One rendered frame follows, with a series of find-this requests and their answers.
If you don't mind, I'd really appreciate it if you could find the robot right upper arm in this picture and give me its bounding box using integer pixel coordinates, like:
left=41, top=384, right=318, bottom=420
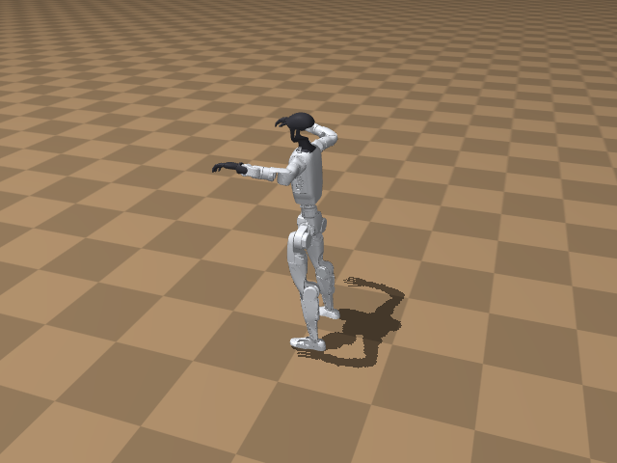
left=311, top=133, right=337, bottom=152

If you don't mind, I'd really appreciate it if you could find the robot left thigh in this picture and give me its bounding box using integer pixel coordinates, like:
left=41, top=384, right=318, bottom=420
left=287, top=226, right=320, bottom=297

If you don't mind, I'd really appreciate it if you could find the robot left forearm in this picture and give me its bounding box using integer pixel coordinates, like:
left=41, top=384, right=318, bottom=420
left=240, top=164, right=291, bottom=181

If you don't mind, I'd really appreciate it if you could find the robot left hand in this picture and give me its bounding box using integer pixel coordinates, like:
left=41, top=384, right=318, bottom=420
left=212, top=162, right=248, bottom=175

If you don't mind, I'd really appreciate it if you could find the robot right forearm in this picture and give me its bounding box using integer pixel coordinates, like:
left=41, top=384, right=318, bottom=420
left=304, top=123, right=336, bottom=138

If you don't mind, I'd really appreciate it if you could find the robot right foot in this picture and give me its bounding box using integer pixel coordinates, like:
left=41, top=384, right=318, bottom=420
left=319, top=306, right=340, bottom=319

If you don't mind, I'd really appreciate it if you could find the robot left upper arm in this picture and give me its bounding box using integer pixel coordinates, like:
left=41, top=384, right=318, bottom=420
left=277, top=156, right=307, bottom=186

